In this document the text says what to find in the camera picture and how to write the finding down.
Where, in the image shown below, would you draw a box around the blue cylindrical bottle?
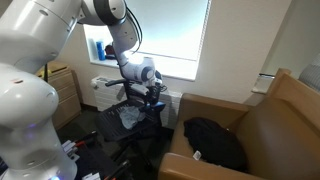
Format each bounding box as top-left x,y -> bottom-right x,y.
95,40 -> 107,62

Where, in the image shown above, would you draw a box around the grey-blue crumpled cloth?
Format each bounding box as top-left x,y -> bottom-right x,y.
118,105 -> 147,131

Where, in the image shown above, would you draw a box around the white window roller blind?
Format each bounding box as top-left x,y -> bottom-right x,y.
125,0 -> 212,63

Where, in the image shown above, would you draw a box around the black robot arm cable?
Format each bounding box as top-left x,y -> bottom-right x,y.
124,5 -> 144,55

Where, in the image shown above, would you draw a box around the red handled tool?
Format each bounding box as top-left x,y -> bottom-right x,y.
74,131 -> 98,148

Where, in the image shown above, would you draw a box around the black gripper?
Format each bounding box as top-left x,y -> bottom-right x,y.
145,78 -> 167,110

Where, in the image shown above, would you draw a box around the black bag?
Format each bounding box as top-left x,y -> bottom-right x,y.
183,116 -> 248,173

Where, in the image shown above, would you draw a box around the white drawer unit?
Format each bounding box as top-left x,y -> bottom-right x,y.
90,75 -> 183,130

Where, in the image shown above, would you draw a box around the glass side table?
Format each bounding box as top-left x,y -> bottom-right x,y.
251,72 -> 276,95

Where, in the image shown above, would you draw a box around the small white boxes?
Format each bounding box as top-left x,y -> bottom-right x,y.
61,139 -> 81,163

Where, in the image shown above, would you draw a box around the grey striped pillow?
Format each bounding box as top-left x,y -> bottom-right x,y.
298,53 -> 320,93

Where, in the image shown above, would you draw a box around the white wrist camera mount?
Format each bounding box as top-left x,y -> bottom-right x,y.
131,83 -> 150,97

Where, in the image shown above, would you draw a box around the white beaded blind chain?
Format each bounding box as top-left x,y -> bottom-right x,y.
197,0 -> 212,63

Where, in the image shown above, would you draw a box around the white garment tag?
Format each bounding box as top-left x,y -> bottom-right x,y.
192,150 -> 203,161

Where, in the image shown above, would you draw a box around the tan leather armchair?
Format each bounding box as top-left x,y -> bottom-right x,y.
157,68 -> 320,180

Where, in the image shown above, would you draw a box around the black rod tool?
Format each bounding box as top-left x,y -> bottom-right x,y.
104,159 -> 131,180

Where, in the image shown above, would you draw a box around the light wooden dresser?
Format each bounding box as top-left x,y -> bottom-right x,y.
35,60 -> 82,131

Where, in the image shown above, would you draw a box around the black mesh office chair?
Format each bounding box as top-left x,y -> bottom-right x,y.
94,78 -> 168,172

